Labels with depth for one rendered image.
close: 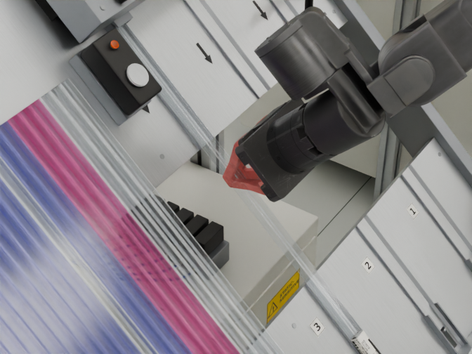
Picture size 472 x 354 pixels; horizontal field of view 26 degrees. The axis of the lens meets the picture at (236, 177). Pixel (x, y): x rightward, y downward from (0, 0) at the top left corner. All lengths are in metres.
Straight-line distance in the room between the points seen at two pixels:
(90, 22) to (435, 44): 0.32
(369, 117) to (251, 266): 0.55
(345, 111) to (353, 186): 1.64
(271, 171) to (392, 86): 0.16
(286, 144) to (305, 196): 1.55
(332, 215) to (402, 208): 1.24
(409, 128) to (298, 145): 0.38
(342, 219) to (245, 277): 1.05
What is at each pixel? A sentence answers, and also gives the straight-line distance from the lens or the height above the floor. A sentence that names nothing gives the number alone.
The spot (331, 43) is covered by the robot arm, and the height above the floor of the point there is 1.14.
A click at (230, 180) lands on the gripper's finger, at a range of 1.05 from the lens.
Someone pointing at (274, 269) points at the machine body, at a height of 0.61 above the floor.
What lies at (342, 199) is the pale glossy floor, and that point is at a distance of 2.50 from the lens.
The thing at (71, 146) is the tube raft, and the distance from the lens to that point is 0.97.
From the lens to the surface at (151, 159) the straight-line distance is 1.02.
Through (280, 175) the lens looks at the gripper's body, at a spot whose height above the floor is 1.00.
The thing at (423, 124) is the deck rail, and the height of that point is 0.86.
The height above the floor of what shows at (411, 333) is 0.76.
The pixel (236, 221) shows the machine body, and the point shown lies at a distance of 1.49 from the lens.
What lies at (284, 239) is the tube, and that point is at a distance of 1.07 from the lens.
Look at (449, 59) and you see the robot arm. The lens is 0.90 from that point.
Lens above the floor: 1.62
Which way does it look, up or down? 39 degrees down
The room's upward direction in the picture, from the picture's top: straight up
